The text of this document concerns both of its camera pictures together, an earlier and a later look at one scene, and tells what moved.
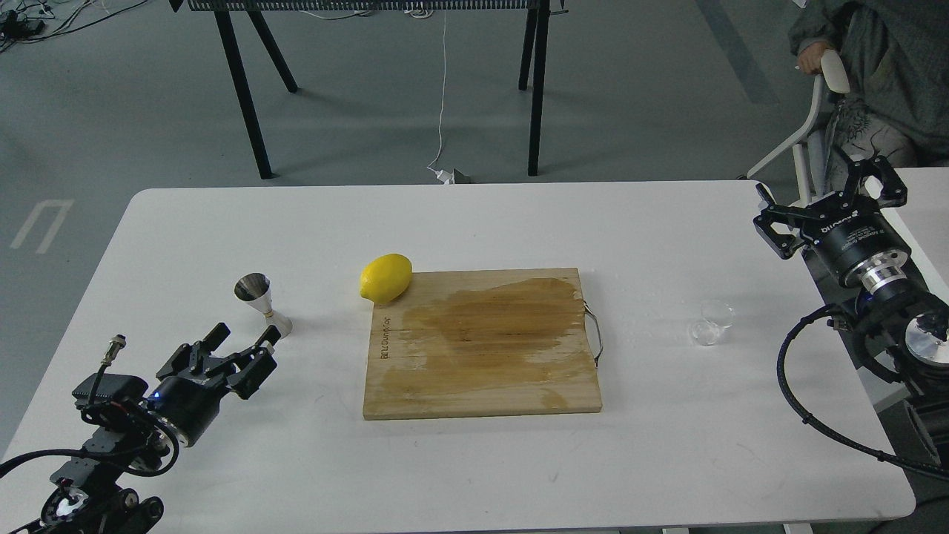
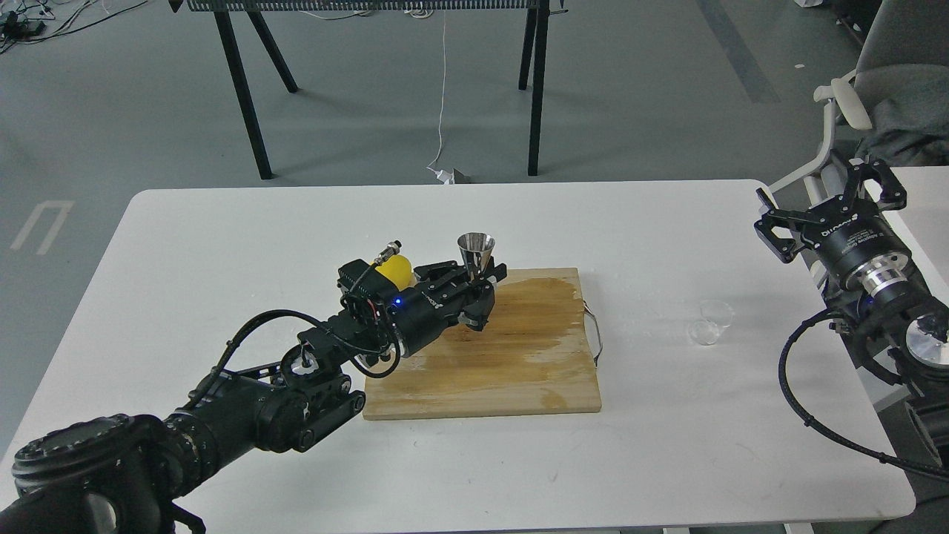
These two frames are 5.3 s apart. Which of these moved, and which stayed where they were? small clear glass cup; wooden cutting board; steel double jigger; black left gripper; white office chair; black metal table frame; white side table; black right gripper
Moved: white office chair; black left gripper; steel double jigger
Stayed: black metal table frame; white side table; wooden cutting board; small clear glass cup; black right gripper
